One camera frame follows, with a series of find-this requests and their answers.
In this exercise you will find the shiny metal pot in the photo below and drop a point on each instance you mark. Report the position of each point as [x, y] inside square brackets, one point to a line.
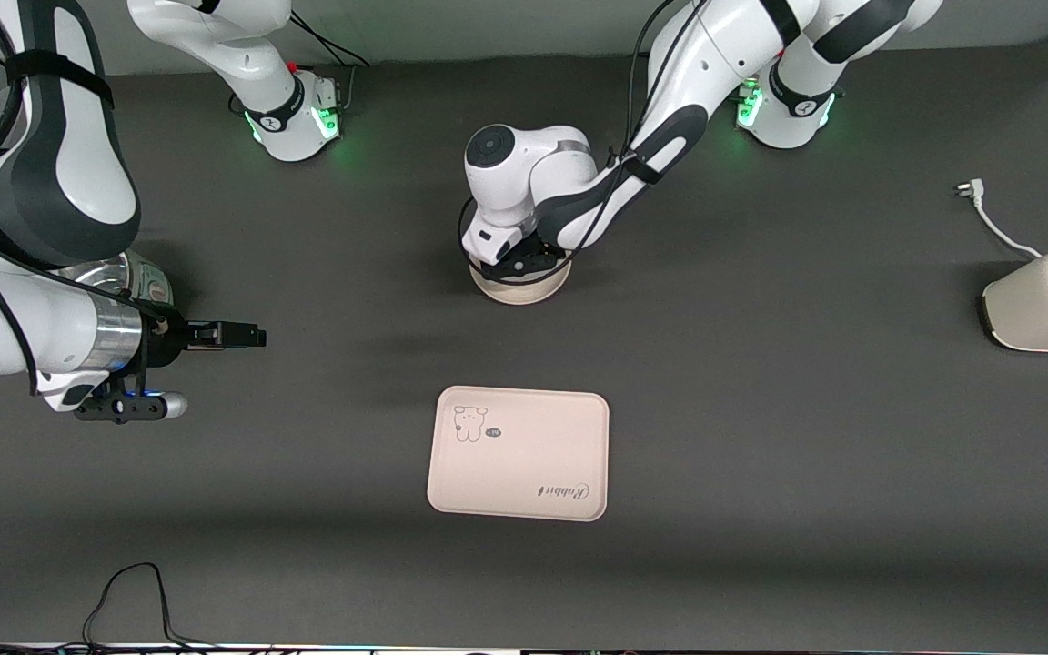
[147, 282]

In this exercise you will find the cream tray with rabbit print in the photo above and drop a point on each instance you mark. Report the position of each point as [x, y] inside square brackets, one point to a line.
[518, 453]

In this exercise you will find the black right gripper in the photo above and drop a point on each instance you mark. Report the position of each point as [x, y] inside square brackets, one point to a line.
[170, 343]

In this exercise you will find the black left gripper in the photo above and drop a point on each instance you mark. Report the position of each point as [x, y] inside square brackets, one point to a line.
[530, 246]

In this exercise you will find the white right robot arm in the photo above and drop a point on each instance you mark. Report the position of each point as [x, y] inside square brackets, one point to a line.
[60, 155]

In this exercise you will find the round cream plate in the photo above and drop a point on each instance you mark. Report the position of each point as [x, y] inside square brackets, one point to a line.
[524, 289]

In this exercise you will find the cream white toaster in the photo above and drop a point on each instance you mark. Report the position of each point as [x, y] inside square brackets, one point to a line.
[1047, 309]

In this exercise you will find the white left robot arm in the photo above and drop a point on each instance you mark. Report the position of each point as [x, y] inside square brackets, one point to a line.
[715, 64]

